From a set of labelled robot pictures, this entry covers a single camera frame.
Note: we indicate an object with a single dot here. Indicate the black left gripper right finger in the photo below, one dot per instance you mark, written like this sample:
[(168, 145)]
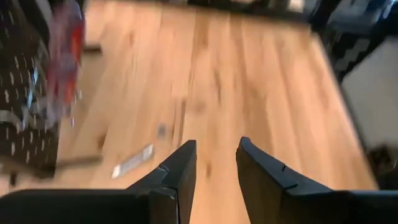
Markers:
[(311, 208)]

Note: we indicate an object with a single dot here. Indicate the large clear red screwdriver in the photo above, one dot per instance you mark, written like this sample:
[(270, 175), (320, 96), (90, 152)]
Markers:
[(77, 40)]

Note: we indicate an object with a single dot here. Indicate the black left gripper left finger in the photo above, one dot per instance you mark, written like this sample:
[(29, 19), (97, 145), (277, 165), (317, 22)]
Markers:
[(93, 208)]

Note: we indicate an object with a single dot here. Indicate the short chrome extension bar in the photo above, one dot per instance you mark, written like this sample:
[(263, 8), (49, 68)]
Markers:
[(133, 161)]

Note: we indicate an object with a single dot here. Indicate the black metal pegboard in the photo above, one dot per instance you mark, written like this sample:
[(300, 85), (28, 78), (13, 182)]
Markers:
[(18, 149)]

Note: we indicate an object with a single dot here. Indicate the chrome socket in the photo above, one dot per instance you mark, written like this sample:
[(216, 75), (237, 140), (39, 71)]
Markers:
[(161, 130)]

